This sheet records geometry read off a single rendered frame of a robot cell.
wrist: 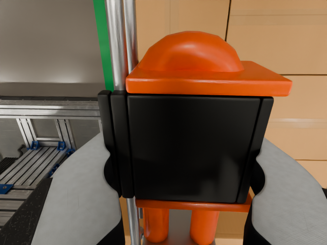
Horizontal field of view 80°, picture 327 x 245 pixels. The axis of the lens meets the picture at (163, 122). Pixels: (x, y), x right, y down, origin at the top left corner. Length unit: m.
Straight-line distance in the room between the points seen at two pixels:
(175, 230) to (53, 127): 1.33
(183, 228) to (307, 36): 0.81
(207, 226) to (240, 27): 0.71
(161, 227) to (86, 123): 1.21
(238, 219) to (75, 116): 1.12
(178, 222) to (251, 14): 0.72
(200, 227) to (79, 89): 1.41
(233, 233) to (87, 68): 1.27
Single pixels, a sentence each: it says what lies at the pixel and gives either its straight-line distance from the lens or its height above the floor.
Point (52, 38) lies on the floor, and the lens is 1.52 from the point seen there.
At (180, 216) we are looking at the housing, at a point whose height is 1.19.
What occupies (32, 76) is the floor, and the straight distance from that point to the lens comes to 1.66.
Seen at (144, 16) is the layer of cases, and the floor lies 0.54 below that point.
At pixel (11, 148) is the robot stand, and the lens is 1.75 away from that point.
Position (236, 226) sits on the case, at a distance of 0.47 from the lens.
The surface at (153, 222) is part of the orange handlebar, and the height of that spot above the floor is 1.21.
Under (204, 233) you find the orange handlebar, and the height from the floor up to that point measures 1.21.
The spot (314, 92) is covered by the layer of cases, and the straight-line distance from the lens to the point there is 0.98.
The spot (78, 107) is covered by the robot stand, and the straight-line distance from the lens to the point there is 1.30.
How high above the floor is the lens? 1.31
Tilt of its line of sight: 63 degrees down
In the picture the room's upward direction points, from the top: 175 degrees counter-clockwise
